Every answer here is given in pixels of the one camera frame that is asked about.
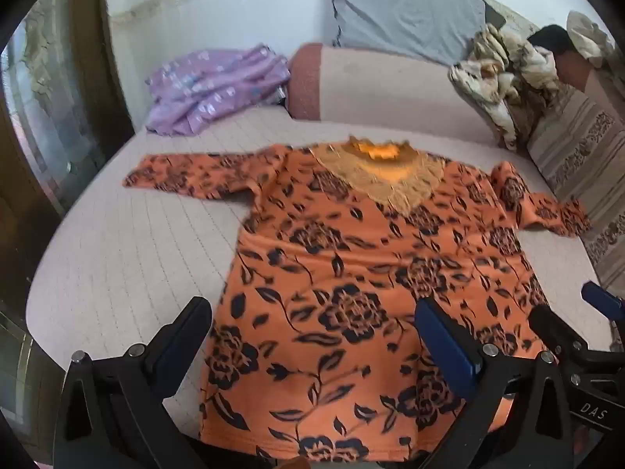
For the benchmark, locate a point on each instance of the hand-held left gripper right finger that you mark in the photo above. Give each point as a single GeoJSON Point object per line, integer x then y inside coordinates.
{"type": "Point", "coordinates": [447, 347]}

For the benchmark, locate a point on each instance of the black cloth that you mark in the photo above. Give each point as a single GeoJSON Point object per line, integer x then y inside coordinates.
{"type": "Point", "coordinates": [554, 36]}

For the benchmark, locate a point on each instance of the pink bolster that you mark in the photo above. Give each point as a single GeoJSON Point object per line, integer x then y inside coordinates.
{"type": "Point", "coordinates": [371, 88]}

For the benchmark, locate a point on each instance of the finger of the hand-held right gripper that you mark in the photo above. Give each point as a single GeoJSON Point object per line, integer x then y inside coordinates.
{"type": "Point", "coordinates": [603, 300]}
{"type": "Point", "coordinates": [556, 327]}

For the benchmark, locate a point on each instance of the purple patterned garment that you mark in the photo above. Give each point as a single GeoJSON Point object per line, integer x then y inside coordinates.
{"type": "Point", "coordinates": [215, 85]}

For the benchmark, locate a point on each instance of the glass window pane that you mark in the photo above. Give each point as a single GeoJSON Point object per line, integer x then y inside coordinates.
{"type": "Point", "coordinates": [44, 107]}

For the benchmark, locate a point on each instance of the grey pillow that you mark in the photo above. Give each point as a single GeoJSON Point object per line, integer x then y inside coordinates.
{"type": "Point", "coordinates": [405, 10]}

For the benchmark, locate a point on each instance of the striped patterned cushion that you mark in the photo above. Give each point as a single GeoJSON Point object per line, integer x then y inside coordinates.
{"type": "Point", "coordinates": [581, 141]}

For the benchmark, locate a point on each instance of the white crumpled cloth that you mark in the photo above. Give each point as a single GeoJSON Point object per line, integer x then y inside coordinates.
{"type": "Point", "coordinates": [588, 34]}

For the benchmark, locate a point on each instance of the wooden door frame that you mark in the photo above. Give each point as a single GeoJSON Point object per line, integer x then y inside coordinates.
{"type": "Point", "coordinates": [97, 58]}

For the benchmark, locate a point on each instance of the cream floral blanket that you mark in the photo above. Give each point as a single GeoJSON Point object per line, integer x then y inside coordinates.
{"type": "Point", "coordinates": [503, 78]}

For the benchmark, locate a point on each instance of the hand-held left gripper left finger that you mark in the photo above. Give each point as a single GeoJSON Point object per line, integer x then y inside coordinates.
{"type": "Point", "coordinates": [171, 367]}

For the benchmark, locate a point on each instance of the orange floral shirt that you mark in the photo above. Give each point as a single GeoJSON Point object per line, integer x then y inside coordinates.
{"type": "Point", "coordinates": [342, 264]}

